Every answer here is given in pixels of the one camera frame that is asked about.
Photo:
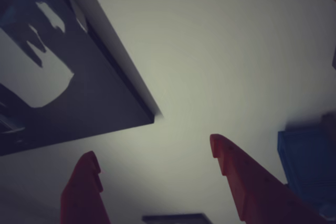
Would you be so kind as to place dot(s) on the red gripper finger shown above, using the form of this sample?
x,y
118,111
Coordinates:
x,y
81,203
252,190

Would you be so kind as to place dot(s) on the dark rectangular object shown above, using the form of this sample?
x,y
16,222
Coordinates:
x,y
176,220

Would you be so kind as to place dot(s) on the dark framed panel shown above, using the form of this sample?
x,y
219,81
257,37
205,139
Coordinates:
x,y
92,90

